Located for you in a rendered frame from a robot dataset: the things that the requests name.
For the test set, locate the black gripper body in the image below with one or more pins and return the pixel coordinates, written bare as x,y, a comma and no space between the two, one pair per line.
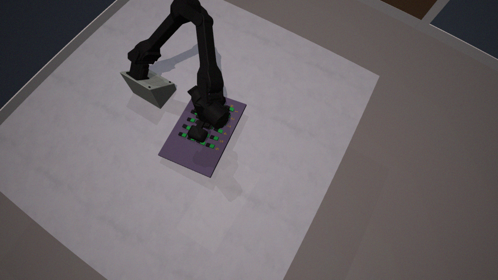
197,132

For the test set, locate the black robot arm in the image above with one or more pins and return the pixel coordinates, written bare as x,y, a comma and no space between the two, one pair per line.
209,76

